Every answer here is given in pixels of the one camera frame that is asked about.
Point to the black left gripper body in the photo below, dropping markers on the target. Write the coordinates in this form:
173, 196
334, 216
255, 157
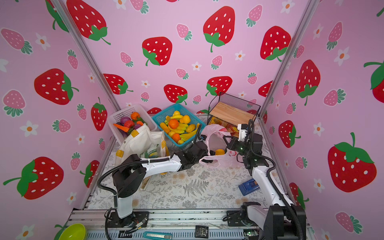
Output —
205, 153

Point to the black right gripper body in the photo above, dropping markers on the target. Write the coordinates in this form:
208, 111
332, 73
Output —
240, 147

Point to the pink plastic grocery bag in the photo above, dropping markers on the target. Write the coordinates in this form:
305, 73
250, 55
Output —
219, 156

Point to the green snack packet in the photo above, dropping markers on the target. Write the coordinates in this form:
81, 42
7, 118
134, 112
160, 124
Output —
153, 152

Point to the white canvas tote bag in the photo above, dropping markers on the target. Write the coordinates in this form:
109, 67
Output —
138, 142

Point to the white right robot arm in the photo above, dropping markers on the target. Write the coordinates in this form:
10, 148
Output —
283, 220

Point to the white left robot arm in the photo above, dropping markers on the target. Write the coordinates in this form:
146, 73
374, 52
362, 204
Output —
124, 180

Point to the toy orange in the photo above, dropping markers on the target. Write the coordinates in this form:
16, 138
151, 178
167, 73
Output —
176, 137

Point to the yellow snack packets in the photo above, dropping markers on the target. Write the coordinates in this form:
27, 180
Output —
232, 129

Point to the teal plastic basket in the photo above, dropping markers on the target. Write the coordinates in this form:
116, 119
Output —
187, 131

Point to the floral table mat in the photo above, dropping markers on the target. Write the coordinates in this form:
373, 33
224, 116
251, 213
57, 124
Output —
196, 188

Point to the blue box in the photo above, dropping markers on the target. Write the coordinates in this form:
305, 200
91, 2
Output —
249, 187

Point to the white plastic basket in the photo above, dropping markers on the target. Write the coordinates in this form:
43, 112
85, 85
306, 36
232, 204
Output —
115, 117

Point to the red toy tomato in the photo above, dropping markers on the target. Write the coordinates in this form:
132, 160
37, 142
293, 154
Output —
129, 124

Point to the orange toy carrot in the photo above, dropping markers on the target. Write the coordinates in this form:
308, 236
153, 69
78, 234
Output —
123, 128

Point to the small black circuit board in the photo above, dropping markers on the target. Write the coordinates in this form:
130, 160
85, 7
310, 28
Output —
202, 232

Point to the teal utility knife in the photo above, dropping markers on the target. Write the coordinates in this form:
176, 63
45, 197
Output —
157, 236

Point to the green bowl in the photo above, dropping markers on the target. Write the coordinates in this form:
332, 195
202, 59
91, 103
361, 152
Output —
73, 232

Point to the black wire wooden shelf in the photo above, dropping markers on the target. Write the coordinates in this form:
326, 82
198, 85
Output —
232, 110

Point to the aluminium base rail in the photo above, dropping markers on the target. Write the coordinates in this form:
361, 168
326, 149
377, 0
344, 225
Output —
180, 224

